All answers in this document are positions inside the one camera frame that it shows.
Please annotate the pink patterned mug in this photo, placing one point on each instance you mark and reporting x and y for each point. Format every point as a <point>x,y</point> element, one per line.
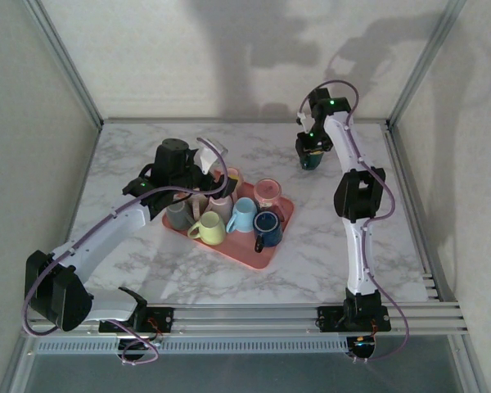
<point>268,194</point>

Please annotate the light blue mug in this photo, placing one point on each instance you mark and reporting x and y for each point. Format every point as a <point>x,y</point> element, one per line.
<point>243,217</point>

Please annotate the pink plastic tray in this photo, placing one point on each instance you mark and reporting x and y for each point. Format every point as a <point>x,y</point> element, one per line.
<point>245,249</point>

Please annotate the pale yellow-green mug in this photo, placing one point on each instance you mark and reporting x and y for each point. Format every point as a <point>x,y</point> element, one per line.
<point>210,229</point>

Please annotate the aluminium frame post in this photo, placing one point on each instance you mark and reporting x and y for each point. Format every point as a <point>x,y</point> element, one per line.
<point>65,61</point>
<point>424,61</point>

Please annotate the dark blue mug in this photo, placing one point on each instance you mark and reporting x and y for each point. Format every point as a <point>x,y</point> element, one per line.
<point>268,229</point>

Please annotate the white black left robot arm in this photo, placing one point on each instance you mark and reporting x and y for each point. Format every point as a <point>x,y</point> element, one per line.
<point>106,233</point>

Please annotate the aluminium side rail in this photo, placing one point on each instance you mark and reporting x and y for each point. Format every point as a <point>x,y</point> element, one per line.
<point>413,204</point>

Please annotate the small lit circuit board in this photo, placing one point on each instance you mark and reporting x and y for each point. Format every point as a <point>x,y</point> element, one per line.
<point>362,348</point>

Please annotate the lower aluminium frame leg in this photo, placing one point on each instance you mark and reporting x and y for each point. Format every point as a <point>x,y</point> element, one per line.
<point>16,364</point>
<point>470,364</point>

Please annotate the aluminium front rail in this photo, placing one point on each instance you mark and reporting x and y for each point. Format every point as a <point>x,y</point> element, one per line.
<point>245,319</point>

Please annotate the aluminium back rail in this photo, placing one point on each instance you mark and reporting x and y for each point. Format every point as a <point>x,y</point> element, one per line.
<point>245,121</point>

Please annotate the pale pink mug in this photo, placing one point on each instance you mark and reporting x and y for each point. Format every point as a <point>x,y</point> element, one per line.
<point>221,206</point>

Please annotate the dark green mug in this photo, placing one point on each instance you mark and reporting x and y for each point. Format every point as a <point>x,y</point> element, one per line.
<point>311,163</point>

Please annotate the tall pink mug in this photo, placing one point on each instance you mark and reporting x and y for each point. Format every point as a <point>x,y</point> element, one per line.
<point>241,182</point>

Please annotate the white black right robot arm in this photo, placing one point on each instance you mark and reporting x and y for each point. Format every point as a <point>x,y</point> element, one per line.
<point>354,262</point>

